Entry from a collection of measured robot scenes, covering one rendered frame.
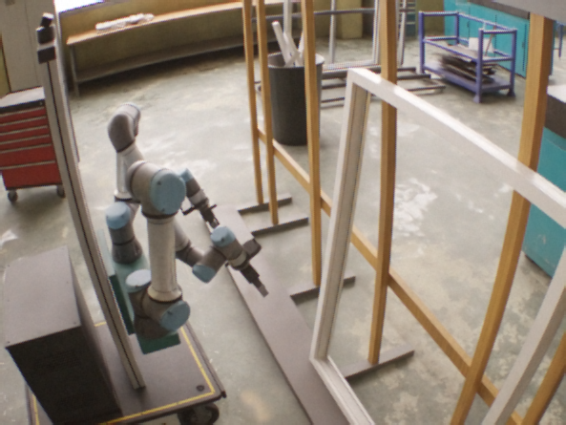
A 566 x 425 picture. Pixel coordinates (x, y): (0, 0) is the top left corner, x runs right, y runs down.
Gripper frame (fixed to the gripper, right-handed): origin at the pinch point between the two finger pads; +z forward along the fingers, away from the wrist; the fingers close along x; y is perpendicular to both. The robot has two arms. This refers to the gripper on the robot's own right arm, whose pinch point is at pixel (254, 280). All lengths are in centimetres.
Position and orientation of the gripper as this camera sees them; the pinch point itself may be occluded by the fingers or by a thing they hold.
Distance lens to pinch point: 201.4
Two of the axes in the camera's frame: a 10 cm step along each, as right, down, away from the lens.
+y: -7.8, 6.1, -1.5
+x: 5.5, 5.4, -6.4
